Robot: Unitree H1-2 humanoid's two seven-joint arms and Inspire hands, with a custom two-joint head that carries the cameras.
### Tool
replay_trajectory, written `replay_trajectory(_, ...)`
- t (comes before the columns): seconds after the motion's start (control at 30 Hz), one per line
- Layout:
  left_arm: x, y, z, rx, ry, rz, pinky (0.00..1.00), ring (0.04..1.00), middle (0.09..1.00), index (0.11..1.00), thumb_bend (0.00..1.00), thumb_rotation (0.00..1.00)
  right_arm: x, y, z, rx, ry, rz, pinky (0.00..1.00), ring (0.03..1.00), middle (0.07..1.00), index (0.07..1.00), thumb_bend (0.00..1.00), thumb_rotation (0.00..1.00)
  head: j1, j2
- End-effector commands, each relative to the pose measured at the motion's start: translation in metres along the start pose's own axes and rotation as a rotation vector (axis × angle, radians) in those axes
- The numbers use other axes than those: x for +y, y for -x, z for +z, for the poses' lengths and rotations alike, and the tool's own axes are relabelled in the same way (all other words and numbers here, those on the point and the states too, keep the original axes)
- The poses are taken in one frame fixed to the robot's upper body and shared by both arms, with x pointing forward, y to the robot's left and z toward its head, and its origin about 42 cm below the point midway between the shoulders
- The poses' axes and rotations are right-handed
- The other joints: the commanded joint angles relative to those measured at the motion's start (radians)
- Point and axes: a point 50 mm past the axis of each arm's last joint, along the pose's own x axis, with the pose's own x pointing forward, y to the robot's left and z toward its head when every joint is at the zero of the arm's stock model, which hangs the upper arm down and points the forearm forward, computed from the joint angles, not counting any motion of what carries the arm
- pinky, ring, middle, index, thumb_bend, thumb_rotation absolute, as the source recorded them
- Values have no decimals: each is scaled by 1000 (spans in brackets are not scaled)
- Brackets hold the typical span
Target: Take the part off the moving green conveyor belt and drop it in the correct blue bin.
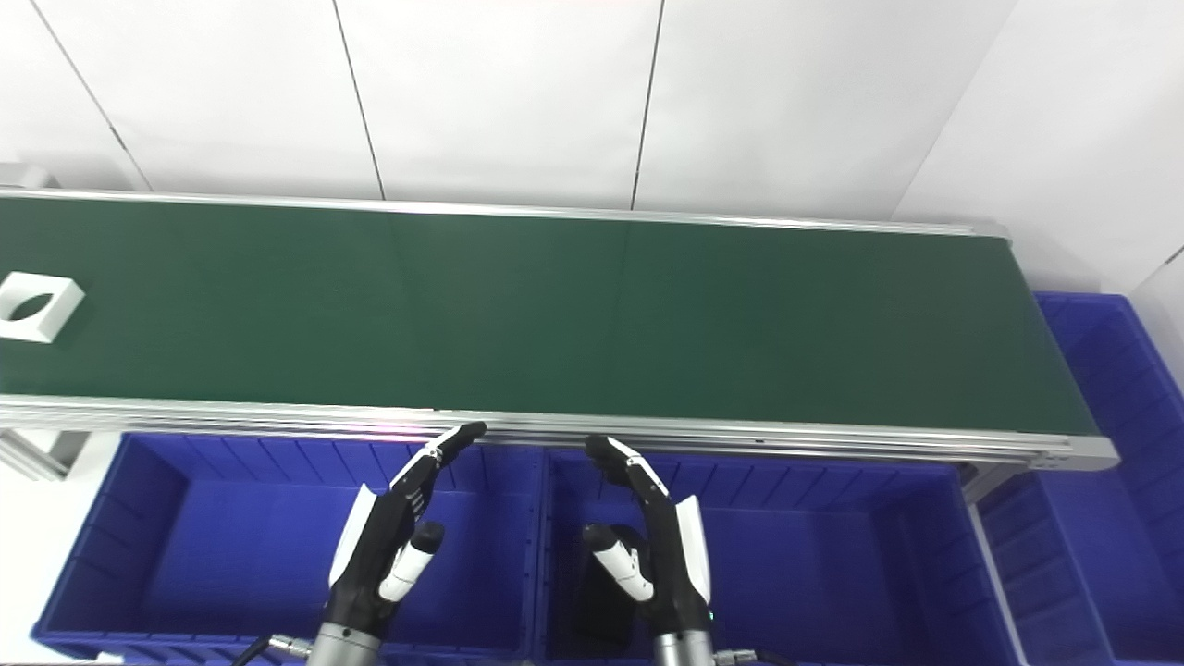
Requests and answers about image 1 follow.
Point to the white square part with hole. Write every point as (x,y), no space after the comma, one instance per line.
(51,319)

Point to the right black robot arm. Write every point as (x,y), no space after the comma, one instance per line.
(684,651)

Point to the black part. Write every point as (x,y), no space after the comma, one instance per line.
(601,615)

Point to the aluminium conveyor leg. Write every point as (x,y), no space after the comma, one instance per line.
(37,453)
(994,573)

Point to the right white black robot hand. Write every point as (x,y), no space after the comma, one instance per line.
(671,573)

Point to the green conveyor belt aluminium frame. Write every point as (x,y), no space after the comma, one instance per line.
(555,314)

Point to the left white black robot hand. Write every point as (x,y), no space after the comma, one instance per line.
(370,555)

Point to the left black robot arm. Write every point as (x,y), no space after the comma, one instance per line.
(344,647)

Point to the blue plastic bin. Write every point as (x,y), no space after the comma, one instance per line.
(231,546)
(814,573)
(1101,555)

